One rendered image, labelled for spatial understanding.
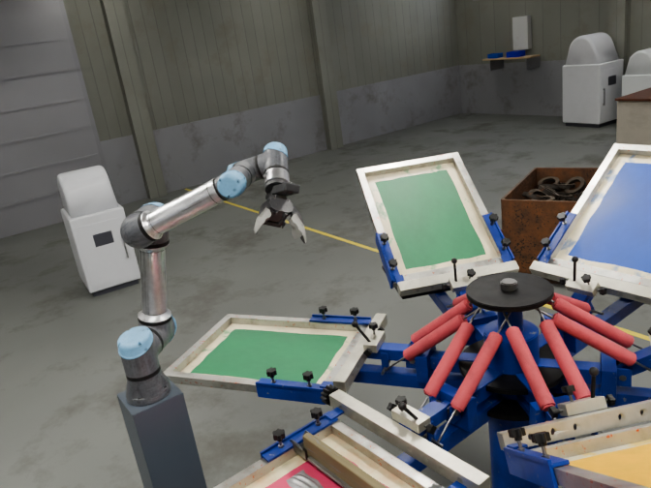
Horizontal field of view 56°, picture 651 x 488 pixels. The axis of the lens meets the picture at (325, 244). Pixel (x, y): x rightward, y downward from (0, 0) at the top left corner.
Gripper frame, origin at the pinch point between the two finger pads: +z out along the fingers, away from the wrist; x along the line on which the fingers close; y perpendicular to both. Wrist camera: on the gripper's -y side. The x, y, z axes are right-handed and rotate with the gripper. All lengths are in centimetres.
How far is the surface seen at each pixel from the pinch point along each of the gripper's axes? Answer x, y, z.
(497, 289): -92, 17, -8
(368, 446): -48, 48, 42
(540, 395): -90, 8, 35
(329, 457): -32, 44, 47
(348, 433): -45, 55, 36
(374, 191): -92, 86, -106
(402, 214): -102, 79, -88
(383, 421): -53, 44, 35
